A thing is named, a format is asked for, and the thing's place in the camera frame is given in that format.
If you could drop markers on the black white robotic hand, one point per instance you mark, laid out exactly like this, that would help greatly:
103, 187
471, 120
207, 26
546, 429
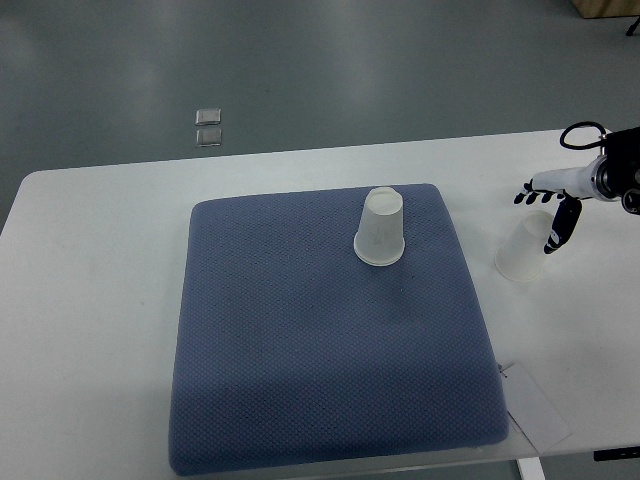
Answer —
570, 186

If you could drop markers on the white paper cup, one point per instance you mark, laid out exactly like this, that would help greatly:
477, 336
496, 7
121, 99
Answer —
379, 240
521, 257

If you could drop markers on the black tripod foot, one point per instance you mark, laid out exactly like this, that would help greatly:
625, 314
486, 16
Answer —
633, 27

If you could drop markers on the wooden box corner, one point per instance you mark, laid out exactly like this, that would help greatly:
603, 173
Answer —
597, 9

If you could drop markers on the white paper cup on cushion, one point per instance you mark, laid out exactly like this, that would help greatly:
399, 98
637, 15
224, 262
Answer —
379, 240

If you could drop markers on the white paper tag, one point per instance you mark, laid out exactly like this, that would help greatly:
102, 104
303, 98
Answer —
531, 410

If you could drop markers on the black table control panel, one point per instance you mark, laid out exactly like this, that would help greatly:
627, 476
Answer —
616, 454

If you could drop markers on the white table leg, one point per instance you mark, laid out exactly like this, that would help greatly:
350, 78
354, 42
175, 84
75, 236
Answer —
530, 469

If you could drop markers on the blue fabric cushion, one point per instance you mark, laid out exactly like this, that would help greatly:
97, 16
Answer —
290, 349

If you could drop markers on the upper metal floor plate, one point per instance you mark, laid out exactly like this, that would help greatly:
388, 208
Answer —
208, 116

